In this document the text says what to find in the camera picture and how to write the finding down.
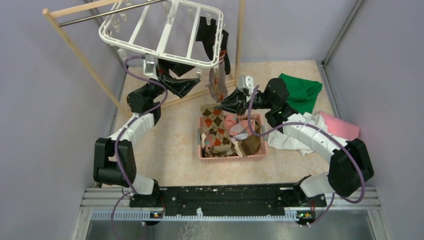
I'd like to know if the green cloth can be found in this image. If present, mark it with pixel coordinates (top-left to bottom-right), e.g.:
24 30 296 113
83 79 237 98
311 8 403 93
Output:
279 73 323 115

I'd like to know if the white clip hanger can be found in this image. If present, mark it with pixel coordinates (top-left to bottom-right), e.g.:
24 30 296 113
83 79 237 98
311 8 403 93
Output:
98 0 225 69

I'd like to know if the wooden drying rack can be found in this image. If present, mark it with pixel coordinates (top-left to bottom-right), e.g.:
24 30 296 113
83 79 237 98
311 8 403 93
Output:
42 0 246 116

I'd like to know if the brown striped sock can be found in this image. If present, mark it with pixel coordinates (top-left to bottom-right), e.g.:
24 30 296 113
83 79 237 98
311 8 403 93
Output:
238 135 261 157

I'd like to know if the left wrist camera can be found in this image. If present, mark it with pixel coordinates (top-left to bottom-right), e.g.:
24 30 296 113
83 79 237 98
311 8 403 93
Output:
143 54 158 80

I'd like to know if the white cloth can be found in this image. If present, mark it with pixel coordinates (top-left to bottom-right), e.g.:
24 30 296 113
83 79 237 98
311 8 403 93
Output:
267 112 328 156

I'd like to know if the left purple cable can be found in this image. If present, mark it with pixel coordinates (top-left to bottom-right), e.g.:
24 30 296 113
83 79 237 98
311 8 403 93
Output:
110 55 169 240

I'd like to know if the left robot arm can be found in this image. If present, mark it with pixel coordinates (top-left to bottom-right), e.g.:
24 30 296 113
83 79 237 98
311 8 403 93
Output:
93 58 200 207

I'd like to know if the pink cloth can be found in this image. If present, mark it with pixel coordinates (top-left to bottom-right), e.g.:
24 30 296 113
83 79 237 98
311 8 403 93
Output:
319 111 360 141

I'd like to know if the black sock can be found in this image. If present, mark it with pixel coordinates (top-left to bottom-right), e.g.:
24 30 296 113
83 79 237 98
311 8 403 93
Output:
195 16 217 60
221 30 231 75

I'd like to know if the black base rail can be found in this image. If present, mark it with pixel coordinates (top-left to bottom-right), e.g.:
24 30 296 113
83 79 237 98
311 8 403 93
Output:
129 183 328 217

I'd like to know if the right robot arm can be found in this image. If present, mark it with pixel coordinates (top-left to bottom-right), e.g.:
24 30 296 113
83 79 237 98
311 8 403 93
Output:
215 76 374 206

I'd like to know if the metal rack rod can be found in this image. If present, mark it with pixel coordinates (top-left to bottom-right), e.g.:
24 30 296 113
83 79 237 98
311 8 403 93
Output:
58 0 165 28

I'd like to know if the pink plastic basket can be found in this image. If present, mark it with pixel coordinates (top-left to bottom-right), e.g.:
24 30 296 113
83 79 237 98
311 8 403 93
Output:
197 114 269 164

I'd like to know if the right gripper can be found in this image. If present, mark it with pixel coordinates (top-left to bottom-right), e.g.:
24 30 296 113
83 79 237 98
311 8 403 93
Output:
214 88 274 117

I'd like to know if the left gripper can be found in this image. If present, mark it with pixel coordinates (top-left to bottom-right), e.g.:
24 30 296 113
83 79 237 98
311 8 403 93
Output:
142 55 200 101

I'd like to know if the pink patterned sock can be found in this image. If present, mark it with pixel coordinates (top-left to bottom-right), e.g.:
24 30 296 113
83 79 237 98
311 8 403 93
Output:
224 114 253 142

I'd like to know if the argyle patterned sock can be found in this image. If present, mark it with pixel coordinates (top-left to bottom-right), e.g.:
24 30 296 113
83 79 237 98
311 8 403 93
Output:
209 68 228 103
200 104 237 158

